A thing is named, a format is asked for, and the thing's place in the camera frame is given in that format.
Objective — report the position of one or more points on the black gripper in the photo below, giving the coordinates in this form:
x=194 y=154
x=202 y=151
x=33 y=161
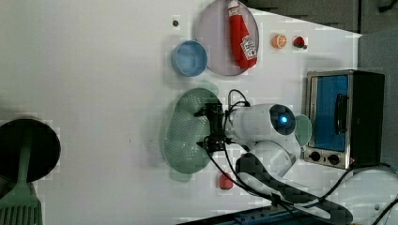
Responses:
x=215 y=141

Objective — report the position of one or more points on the green oval plastic strainer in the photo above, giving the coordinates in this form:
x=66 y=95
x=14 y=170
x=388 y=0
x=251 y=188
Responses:
x=184 y=130

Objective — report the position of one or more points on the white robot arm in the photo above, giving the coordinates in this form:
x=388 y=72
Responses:
x=267 y=133

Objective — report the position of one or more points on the red strawberry toy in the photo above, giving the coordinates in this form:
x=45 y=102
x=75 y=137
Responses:
x=225 y=182

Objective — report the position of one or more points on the blue plastic bowl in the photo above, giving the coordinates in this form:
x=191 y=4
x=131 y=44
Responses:
x=189 y=58

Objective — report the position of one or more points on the round grey plate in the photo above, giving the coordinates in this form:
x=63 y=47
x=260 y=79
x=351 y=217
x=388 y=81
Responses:
x=213 y=32

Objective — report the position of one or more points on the green plastic cup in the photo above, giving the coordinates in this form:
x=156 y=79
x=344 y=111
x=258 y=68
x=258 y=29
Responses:
x=303 y=131

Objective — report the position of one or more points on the red ketchup bottle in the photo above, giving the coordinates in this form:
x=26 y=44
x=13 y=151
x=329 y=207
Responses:
x=243 y=47

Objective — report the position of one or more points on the orange slice toy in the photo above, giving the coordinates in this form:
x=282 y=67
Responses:
x=279 y=41

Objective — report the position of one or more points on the small dark red toy fruit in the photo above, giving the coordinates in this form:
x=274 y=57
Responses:
x=299 y=42

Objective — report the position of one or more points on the silver toaster oven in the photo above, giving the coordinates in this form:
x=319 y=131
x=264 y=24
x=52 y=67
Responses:
x=345 y=108

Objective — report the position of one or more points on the black round container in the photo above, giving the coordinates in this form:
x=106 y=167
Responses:
x=45 y=149

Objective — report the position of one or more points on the green plastic spatula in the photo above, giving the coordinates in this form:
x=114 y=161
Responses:
x=20 y=206

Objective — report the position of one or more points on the blue metal frame rail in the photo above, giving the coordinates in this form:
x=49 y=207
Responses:
x=260 y=216

